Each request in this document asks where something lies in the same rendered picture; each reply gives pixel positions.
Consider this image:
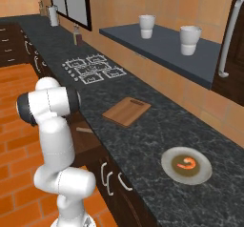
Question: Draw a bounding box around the brown glass bottle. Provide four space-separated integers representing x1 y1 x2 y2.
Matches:
72 23 85 47

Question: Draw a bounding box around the white curved door handle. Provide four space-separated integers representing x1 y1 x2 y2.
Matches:
106 171 114 196
117 172 133 193
100 161 110 188

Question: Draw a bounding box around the dark wood base cupboard run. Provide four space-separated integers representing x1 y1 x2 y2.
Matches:
19 27 54 80

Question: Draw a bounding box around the dark wood wall cupboard door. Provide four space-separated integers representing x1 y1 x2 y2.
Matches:
211 0 244 107

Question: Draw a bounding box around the open dark wood drawer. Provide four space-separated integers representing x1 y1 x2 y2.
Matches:
66 111 103 169

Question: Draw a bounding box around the dark grey wall shelf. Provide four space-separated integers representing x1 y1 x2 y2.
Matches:
98 23 222 91

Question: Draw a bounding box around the dark wood drawer unit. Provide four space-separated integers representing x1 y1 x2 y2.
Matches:
0 22 31 69

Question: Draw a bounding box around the long white cupboard handle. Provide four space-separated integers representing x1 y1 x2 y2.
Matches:
217 0 244 79

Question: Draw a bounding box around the white paper towel roll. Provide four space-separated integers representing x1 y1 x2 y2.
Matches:
48 4 61 28

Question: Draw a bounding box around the white round plate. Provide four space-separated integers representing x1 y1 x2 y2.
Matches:
160 146 214 186

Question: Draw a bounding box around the dark wood base cupboard door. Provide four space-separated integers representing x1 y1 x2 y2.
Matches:
86 155 111 206
106 165 160 227

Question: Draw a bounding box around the dark framed window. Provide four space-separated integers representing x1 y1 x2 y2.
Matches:
49 0 92 32

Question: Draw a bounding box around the wooden cutting board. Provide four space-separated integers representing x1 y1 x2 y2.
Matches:
101 96 153 128

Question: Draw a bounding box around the gas hob with white grates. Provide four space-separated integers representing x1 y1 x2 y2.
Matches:
61 54 128 86

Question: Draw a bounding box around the white cup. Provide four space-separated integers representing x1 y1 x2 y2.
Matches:
179 25 203 56
137 14 157 40

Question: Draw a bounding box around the orange shrimp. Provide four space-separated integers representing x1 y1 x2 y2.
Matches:
176 156 197 171

